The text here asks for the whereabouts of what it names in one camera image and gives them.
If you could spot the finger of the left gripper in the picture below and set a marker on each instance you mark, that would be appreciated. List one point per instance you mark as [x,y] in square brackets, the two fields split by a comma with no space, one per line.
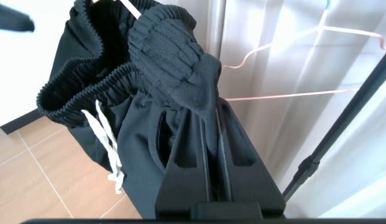
[9,18]

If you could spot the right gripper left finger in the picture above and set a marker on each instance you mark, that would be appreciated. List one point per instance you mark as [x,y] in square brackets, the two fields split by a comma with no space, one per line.
[180,186]

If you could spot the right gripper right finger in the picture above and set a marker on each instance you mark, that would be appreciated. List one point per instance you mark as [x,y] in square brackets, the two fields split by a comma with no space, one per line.
[255,186]

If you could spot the black shorts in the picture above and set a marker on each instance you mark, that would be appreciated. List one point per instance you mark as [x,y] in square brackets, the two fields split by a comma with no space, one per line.
[168,53]

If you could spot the black clothes rack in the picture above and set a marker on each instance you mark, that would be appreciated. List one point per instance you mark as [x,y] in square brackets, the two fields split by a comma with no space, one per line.
[345,121]

